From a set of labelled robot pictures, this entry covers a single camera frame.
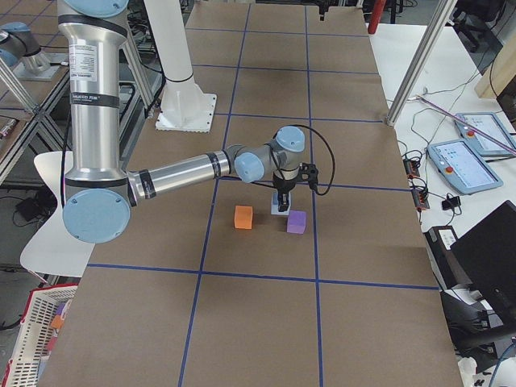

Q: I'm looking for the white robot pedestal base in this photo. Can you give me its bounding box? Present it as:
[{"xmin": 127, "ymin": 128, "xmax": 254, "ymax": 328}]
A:
[{"xmin": 144, "ymin": 0, "xmax": 217, "ymax": 133}]

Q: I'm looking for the orange foam block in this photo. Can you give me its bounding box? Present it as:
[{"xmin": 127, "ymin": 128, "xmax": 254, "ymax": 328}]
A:
[{"xmin": 234, "ymin": 206, "xmax": 253, "ymax": 230}]

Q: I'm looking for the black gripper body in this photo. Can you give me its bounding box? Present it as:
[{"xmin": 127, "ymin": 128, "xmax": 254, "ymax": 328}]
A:
[{"xmin": 273, "ymin": 175, "xmax": 297, "ymax": 195}]

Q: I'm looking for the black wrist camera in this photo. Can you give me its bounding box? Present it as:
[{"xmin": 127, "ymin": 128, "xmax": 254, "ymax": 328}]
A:
[{"xmin": 299, "ymin": 163, "xmax": 318, "ymax": 191}]

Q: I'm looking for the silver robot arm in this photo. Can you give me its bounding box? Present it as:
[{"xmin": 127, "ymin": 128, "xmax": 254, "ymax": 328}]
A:
[{"xmin": 58, "ymin": 1, "xmax": 305, "ymax": 243}]

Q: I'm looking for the aluminium frame post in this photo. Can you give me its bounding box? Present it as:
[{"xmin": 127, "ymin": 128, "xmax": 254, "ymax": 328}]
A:
[{"xmin": 385, "ymin": 0, "xmax": 457, "ymax": 127}]

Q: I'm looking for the white plastic basket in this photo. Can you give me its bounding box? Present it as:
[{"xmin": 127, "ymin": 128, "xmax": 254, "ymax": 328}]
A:
[{"xmin": 2, "ymin": 284, "xmax": 77, "ymax": 386}]

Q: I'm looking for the light blue foam block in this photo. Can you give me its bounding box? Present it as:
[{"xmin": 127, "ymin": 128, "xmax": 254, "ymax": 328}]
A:
[{"xmin": 270, "ymin": 193, "xmax": 291, "ymax": 216}]

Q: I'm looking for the black laptop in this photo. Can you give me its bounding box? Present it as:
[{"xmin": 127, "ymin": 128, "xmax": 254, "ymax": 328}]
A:
[{"xmin": 451, "ymin": 200, "xmax": 515, "ymax": 323}]

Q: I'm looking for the purple foam block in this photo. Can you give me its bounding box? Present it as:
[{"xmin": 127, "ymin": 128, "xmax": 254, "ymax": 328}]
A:
[{"xmin": 286, "ymin": 210, "xmax": 306, "ymax": 235}]

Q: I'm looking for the teach pendant tablet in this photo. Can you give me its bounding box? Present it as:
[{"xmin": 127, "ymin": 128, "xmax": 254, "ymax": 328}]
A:
[
  {"xmin": 427, "ymin": 139, "xmax": 503, "ymax": 194},
  {"xmin": 455, "ymin": 112, "xmax": 515, "ymax": 157}
]

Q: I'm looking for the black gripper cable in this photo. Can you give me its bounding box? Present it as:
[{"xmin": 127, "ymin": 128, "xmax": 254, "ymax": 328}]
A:
[{"xmin": 249, "ymin": 124, "xmax": 336, "ymax": 197}]

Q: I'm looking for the far teach pendant tablet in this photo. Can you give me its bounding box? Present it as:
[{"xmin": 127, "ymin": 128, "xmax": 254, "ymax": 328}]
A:
[{"xmin": 455, "ymin": 112, "xmax": 515, "ymax": 157}]

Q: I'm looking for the near teach pendant tablet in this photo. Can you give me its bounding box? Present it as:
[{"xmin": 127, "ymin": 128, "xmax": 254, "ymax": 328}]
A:
[{"xmin": 427, "ymin": 139, "xmax": 503, "ymax": 194}]

